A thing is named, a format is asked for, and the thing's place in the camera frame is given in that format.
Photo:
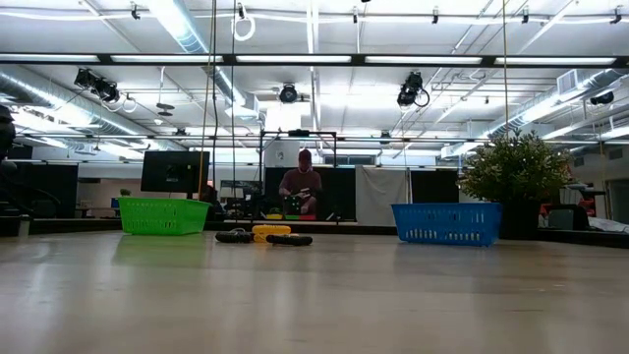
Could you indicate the person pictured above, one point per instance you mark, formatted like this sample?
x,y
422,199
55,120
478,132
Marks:
x,y
301,184

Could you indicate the black backdrop panel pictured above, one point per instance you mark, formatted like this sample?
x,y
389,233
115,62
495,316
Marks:
x,y
341,192

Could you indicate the red bin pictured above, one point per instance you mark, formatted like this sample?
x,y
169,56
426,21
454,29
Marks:
x,y
308,217

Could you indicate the green bin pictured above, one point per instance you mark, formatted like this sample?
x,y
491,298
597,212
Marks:
x,y
292,217

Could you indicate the yellow bin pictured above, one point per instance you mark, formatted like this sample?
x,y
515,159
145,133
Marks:
x,y
274,217

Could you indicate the white cloth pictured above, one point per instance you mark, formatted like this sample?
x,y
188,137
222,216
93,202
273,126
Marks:
x,y
381,194

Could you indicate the black beam with light strips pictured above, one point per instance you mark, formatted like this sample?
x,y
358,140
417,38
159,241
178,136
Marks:
x,y
356,60

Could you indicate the blue plastic basket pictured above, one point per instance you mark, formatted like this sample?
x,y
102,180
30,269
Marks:
x,y
447,223

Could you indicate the large black display screen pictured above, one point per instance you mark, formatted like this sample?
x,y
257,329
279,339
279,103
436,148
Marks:
x,y
172,172

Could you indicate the green plastic basket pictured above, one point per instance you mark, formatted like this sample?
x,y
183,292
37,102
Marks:
x,y
164,216

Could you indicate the potted green plant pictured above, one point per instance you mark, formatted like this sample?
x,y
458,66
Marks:
x,y
516,169

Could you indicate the black station frame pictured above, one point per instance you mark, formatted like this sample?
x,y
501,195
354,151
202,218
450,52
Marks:
x,y
298,133

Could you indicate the black hanging camera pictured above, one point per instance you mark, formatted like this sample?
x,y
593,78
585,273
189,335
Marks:
x,y
98,86
410,88
288,93

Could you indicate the silver air duct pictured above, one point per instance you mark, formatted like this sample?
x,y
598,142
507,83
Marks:
x,y
565,98
49,98

